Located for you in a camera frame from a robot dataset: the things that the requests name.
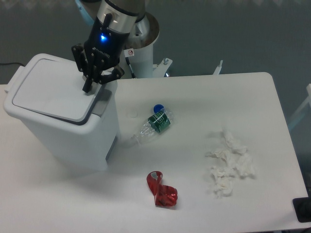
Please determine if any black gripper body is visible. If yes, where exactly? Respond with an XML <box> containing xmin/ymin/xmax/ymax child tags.
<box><xmin>84</xmin><ymin>18</ymin><xmax>128</xmax><ymax>76</ymax></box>

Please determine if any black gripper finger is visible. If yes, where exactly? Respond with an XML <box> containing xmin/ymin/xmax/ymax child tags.
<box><xmin>71</xmin><ymin>44</ymin><xmax>99</xmax><ymax>93</ymax></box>
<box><xmin>98</xmin><ymin>65</ymin><xmax>124</xmax><ymax>84</ymax></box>

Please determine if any white trash can lid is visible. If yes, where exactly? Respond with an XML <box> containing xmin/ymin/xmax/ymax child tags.
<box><xmin>12</xmin><ymin>58</ymin><xmax>101</xmax><ymax>125</ymax></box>

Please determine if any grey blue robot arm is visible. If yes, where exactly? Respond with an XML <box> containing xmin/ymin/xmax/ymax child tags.
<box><xmin>71</xmin><ymin>0</ymin><xmax>145</xmax><ymax>93</ymax></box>

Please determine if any white bottle cap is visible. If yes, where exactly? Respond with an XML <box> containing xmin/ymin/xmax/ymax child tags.
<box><xmin>128</xmin><ymin>110</ymin><xmax>138</xmax><ymax>118</ymax></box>

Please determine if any blue bottle cap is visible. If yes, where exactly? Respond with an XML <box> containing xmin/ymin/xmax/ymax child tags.
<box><xmin>153</xmin><ymin>104</ymin><xmax>164</xmax><ymax>114</ymax></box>

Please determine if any white trash can body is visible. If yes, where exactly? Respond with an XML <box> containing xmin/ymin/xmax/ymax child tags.
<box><xmin>3</xmin><ymin>53</ymin><xmax>120</xmax><ymax>170</ymax></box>

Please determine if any crushed red can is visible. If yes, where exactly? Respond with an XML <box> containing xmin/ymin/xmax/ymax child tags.
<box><xmin>146</xmin><ymin>171</ymin><xmax>178</xmax><ymax>207</ymax></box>

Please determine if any clear crushed plastic bottle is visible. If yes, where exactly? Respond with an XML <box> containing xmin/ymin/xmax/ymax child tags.
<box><xmin>128</xmin><ymin>108</ymin><xmax>174</xmax><ymax>146</ymax></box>

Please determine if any crumpled white tissue paper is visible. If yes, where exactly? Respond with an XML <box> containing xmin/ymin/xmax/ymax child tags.
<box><xmin>206</xmin><ymin>129</ymin><xmax>256</xmax><ymax>198</ymax></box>

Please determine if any white furniture piece right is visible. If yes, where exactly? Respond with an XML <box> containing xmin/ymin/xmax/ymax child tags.
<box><xmin>288</xmin><ymin>84</ymin><xmax>311</xmax><ymax>131</ymax></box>

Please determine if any black device at edge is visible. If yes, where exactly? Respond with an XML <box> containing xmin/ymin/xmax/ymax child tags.
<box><xmin>293</xmin><ymin>197</ymin><xmax>311</xmax><ymax>223</ymax></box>

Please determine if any black cable on pedestal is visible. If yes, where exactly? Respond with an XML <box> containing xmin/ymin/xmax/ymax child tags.
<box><xmin>125</xmin><ymin>54</ymin><xmax>137</xmax><ymax>79</ymax></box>

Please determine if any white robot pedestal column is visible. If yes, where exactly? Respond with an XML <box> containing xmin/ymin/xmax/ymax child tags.
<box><xmin>120</xmin><ymin>12</ymin><xmax>159</xmax><ymax>79</ymax></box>

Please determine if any white metal bracket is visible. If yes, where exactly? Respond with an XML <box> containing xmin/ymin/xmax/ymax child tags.
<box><xmin>153</xmin><ymin>58</ymin><xmax>173</xmax><ymax>78</ymax></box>

